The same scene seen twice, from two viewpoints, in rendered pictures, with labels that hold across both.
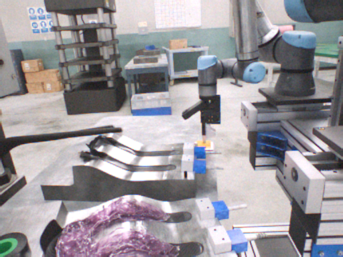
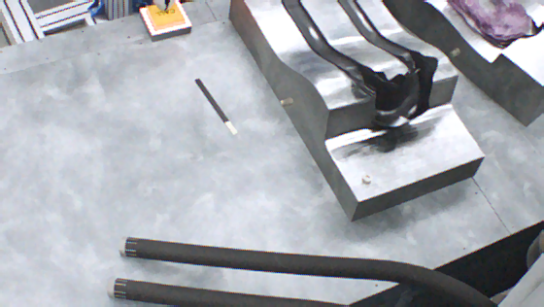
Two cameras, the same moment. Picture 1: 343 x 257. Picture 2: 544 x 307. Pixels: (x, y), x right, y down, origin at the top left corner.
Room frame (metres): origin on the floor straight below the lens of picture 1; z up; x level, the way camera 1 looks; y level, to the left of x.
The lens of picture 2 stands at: (1.54, 0.78, 1.77)
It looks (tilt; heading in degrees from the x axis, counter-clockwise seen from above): 52 degrees down; 227
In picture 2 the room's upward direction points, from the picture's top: 12 degrees clockwise
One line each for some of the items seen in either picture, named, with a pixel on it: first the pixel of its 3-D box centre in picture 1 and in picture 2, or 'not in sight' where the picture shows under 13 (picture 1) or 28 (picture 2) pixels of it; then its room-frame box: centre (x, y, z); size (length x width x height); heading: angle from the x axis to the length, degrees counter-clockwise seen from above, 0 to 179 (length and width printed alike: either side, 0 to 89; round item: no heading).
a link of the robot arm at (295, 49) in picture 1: (296, 49); not in sight; (1.02, -0.50, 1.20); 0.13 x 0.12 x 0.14; 20
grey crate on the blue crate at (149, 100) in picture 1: (151, 100); not in sight; (3.99, 0.29, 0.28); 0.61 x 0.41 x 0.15; 91
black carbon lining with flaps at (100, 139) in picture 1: (126, 152); (360, 39); (0.81, 0.16, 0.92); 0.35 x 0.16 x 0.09; 81
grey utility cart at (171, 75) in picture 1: (185, 64); not in sight; (6.71, -0.46, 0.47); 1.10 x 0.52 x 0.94; 98
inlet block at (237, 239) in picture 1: (239, 239); not in sight; (0.45, -0.13, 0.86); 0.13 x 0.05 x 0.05; 99
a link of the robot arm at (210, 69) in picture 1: (208, 70); not in sight; (1.03, -0.16, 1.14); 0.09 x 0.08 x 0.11; 110
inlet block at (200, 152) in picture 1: (202, 152); not in sight; (0.83, -0.10, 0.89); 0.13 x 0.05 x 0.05; 81
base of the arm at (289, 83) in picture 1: (295, 79); not in sight; (1.01, -0.50, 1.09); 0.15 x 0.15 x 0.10
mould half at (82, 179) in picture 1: (125, 164); (355, 65); (0.82, 0.17, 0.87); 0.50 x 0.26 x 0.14; 81
